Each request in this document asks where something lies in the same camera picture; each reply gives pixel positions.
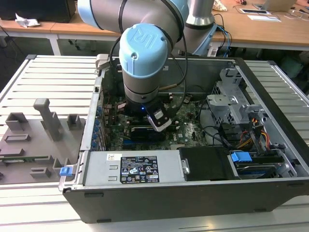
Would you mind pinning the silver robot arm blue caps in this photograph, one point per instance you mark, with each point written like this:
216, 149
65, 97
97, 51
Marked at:
142, 60

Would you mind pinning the black graphics card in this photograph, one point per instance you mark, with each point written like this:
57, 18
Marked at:
140, 135

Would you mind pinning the round coin battery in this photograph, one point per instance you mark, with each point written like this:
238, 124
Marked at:
187, 99

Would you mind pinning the green motherboard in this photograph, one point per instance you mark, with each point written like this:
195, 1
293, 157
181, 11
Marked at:
188, 135

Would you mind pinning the grey power supply unit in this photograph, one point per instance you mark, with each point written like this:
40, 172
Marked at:
101, 169

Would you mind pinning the black plastic shroud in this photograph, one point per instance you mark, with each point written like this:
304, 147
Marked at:
205, 164

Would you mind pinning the blue case latch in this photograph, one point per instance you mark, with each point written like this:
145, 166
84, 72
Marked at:
65, 171

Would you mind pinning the silver metal drive cage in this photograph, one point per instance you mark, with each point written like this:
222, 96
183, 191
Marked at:
231, 106

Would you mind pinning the pale blue teach pendant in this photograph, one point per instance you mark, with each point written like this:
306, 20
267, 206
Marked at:
207, 41

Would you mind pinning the black open PC case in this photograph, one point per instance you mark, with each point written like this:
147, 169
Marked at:
169, 203

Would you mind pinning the long wooden desk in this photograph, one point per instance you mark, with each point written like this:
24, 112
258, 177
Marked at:
72, 26

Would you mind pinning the grey parts rack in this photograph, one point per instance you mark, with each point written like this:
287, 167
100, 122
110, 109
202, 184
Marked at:
36, 145

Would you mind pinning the green RAM stick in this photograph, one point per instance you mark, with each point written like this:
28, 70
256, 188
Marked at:
31, 158

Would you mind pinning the hard disk drive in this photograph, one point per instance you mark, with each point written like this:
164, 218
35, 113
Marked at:
253, 170

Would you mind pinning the patterned cloth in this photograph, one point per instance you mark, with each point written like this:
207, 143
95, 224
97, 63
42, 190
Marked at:
220, 6

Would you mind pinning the crumpled white paper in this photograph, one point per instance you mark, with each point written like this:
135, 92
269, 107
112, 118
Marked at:
26, 21

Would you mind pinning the black box on desk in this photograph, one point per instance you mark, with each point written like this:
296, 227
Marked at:
36, 10

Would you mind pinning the black computer mouse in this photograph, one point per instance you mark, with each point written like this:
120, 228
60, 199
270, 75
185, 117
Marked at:
244, 2

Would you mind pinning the white tablet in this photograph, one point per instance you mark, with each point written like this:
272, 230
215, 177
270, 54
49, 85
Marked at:
254, 11

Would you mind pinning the white paper sheet blue edge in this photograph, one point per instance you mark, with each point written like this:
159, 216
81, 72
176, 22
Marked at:
264, 18

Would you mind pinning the green bag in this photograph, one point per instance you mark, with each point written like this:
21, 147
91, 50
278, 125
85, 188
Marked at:
292, 65

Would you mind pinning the silver laptop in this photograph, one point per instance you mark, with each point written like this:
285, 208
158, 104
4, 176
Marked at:
277, 4

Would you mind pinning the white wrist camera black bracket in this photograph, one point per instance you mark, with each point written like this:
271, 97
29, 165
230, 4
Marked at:
160, 122

